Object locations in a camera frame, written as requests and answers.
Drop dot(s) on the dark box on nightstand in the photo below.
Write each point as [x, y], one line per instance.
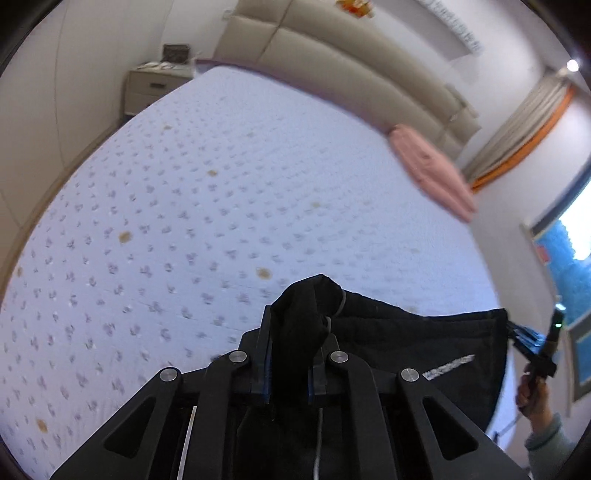
[175, 53]

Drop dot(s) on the white bedside table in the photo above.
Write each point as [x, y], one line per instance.
[148, 82]

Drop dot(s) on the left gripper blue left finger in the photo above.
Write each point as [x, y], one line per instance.
[254, 377]

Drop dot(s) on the orange wall ornament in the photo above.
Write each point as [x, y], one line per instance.
[358, 8]

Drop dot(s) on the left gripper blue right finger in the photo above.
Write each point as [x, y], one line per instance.
[320, 382]

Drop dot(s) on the beige padded headboard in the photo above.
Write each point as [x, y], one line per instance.
[324, 51]

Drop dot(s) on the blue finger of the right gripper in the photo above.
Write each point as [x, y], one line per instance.
[525, 339]

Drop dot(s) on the grey sleeve forearm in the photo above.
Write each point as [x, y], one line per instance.
[548, 449]

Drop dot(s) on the grey orange curtain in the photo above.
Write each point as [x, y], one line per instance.
[523, 132]

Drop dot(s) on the white patterned wall decoration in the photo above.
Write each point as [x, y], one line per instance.
[454, 24]

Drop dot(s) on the blue framed window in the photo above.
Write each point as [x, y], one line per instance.
[561, 239]

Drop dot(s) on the person right hand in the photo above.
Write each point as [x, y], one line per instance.
[532, 399]

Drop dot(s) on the white floral quilted bedspread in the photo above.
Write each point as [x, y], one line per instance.
[167, 243]

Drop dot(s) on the black jacket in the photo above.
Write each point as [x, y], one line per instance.
[415, 396]

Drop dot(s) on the folded pink blanket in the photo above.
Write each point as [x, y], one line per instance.
[433, 172]

